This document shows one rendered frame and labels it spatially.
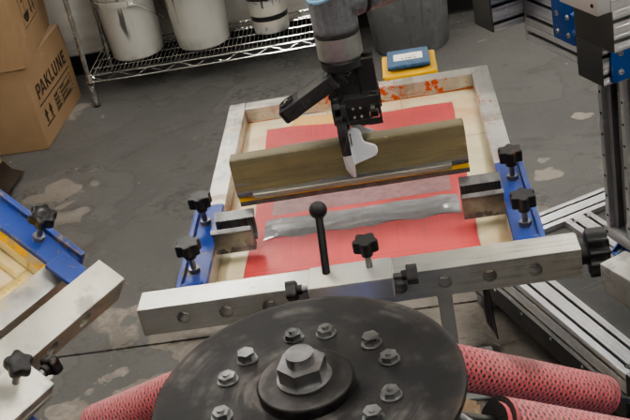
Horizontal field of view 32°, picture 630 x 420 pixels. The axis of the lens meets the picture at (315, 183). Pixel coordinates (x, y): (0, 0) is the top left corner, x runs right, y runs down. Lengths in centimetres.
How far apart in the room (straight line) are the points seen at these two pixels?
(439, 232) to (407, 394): 93
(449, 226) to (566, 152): 227
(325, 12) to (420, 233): 44
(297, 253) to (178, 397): 89
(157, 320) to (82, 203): 282
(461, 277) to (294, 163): 38
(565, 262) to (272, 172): 53
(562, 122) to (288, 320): 333
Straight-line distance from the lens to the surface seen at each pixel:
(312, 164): 187
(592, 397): 134
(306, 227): 198
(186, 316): 174
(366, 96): 179
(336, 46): 175
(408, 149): 185
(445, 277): 169
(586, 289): 303
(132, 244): 411
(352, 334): 109
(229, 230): 189
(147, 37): 540
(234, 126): 237
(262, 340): 111
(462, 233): 189
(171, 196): 437
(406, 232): 192
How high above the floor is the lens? 194
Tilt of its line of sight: 28 degrees down
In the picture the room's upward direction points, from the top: 12 degrees counter-clockwise
